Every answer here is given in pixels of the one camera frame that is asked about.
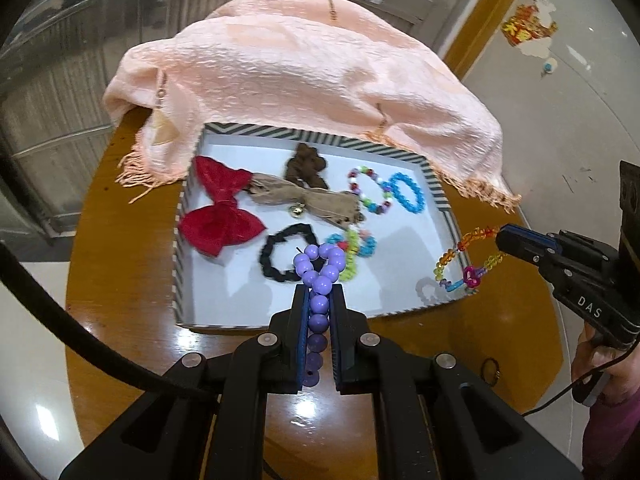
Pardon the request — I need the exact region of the purple bead bracelet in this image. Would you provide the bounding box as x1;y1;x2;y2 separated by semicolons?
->
293;243;347;389

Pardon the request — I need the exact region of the red velvet bow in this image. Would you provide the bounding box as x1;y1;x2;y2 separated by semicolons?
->
178;156;268;259

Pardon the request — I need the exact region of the green pink blue bead bracelet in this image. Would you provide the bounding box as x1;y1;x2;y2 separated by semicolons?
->
327;229;377;282

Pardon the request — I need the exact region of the small dark hair tie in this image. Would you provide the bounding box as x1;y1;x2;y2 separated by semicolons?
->
482;357;503;387

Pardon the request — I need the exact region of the brown scrunchie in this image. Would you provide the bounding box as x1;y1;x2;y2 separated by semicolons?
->
284;142;331;192

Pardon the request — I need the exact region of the beige bow with bell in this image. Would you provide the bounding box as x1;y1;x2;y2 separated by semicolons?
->
247;172;366;231

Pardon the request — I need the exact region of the red gold wall decoration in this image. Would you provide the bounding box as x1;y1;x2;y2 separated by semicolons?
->
502;2;559;59

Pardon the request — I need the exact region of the multicolour bead bracelet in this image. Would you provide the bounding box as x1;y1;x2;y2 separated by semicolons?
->
348;167;394;215

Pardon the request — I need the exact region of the pink fringed shawl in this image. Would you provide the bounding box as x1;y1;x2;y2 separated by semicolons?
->
102;0;522;214

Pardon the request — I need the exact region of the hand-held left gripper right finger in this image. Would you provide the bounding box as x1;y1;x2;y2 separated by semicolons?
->
331;283;583;480

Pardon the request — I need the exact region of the person's purple clothing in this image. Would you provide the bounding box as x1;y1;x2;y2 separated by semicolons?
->
582;394;640;480

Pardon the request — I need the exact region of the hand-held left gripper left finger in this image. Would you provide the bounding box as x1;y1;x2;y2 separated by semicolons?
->
60;284;308;480

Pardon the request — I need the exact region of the black scrunchie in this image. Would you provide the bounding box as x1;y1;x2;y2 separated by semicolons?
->
259;223;321;283

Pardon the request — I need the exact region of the rainbow crystal bracelet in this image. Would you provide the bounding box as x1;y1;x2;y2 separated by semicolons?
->
432;226;507;295

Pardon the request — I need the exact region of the person's right hand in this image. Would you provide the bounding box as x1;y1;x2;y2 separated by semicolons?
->
571;320;634;404

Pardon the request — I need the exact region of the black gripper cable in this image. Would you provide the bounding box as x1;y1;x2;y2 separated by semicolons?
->
0;244;217;402

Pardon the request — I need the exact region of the striped shallow box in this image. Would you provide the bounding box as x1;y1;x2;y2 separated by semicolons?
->
171;122;474;334

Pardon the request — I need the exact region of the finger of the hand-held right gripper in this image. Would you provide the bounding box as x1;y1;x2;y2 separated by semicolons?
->
495;237;621;334
500;226;619;271

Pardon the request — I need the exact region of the thin black cable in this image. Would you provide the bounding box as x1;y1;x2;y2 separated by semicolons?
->
522;350;628;416

